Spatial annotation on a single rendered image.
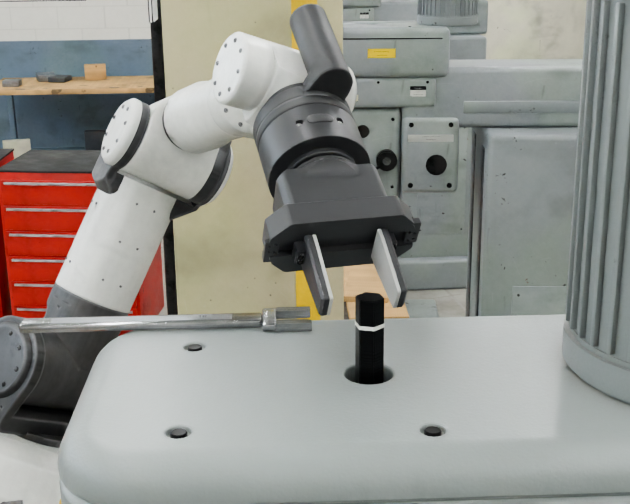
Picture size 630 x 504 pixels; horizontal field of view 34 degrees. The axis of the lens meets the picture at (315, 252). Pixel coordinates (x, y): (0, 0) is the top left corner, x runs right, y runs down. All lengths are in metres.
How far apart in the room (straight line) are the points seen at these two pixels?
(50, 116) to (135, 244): 8.94
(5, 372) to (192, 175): 0.29
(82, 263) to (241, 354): 0.39
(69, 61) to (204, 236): 7.49
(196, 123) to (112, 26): 8.82
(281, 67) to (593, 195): 0.30
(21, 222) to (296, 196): 4.84
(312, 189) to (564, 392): 0.25
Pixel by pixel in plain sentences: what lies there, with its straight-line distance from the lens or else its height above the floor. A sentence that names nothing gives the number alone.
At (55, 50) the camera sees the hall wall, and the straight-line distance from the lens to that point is 9.97.
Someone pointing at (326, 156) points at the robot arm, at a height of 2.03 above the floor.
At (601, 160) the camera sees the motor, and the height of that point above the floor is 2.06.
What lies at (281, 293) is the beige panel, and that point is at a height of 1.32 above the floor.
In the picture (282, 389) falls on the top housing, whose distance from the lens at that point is 0.75.
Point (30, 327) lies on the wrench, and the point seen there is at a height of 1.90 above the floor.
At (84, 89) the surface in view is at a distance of 9.08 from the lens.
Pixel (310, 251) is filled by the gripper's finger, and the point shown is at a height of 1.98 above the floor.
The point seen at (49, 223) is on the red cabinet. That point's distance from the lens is 5.55.
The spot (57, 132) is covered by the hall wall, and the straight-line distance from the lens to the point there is 10.09.
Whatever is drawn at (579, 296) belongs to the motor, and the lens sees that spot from 0.78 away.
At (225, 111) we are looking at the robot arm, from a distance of 1.00.
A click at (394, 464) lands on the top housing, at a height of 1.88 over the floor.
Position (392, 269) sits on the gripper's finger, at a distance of 0.78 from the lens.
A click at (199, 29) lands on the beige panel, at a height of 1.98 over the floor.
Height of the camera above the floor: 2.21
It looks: 18 degrees down
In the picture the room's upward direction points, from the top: 1 degrees counter-clockwise
